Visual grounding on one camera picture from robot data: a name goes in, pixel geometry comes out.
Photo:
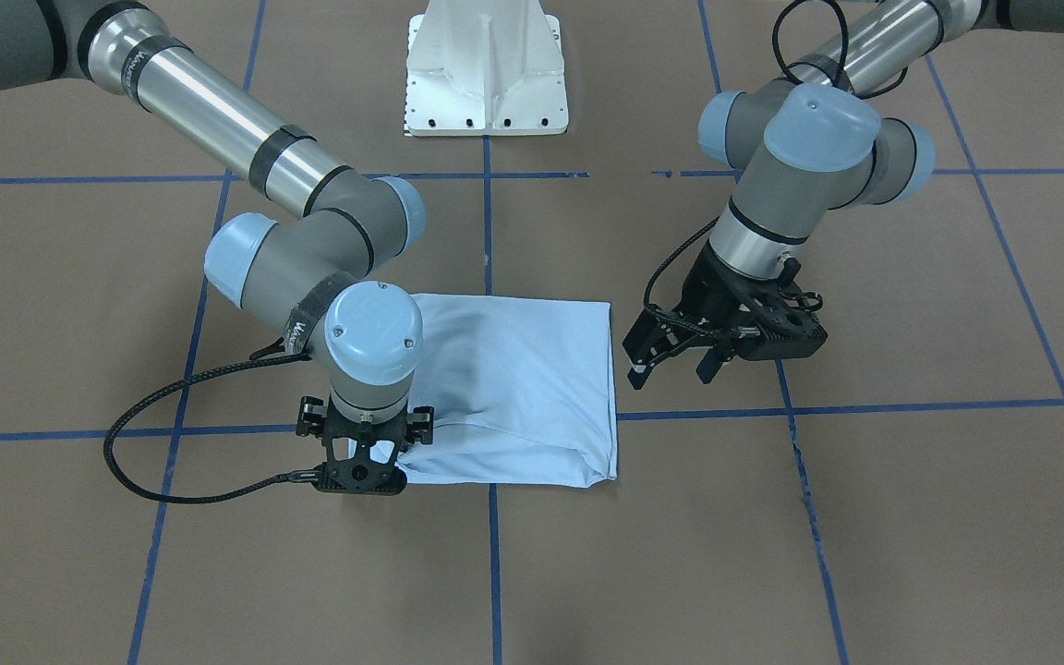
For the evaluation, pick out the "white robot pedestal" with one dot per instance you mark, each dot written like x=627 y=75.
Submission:
x=485 y=68

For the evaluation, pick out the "light blue t-shirt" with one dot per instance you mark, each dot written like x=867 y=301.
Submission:
x=523 y=391

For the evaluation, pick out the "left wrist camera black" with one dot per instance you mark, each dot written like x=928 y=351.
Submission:
x=780 y=325

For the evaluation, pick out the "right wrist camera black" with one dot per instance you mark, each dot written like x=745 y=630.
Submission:
x=354 y=468

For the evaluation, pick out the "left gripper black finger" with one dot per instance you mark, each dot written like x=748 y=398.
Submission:
x=650 y=340
x=714 y=359

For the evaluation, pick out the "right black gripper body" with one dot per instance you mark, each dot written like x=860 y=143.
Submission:
x=311 y=416

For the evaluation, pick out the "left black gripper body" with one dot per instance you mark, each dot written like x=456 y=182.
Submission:
x=709 y=287

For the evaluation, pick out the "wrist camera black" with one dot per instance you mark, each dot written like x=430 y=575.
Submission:
x=780 y=325
x=354 y=468

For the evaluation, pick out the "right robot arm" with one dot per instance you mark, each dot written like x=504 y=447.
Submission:
x=105 y=211

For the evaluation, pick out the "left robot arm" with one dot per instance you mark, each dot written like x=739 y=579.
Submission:
x=807 y=143

